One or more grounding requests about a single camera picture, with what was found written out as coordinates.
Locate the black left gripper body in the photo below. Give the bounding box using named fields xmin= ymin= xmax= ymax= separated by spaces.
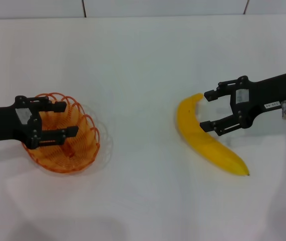
xmin=0 ymin=95 xmax=44 ymax=149

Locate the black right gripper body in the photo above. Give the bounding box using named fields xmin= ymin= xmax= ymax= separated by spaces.
xmin=229 ymin=71 xmax=286 ymax=129

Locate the yellow banana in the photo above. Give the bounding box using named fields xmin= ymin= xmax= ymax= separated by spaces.
xmin=175 ymin=92 xmax=250 ymax=177

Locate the orange wire basket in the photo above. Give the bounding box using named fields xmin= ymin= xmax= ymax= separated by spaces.
xmin=22 ymin=92 xmax=101 ymax=174

